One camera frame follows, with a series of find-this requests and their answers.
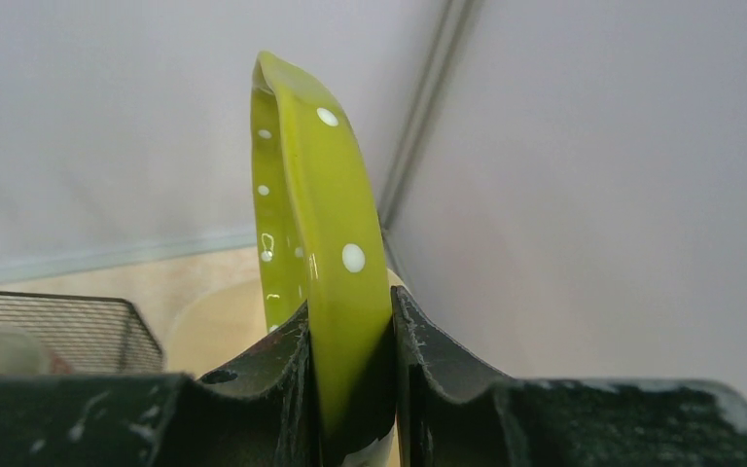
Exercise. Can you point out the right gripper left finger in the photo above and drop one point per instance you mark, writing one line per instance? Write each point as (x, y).
(252, 411)

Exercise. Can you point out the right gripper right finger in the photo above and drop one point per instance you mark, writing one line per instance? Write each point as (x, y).
(454, 409)

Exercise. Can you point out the green polka dot plate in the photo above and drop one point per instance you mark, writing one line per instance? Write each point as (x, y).
(321, 249)

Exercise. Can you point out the black wire basket rack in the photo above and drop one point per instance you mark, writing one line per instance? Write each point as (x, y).
(94, 335)

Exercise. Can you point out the dark sauce bottle black cap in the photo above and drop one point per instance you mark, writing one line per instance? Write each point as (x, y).
(23, 354)

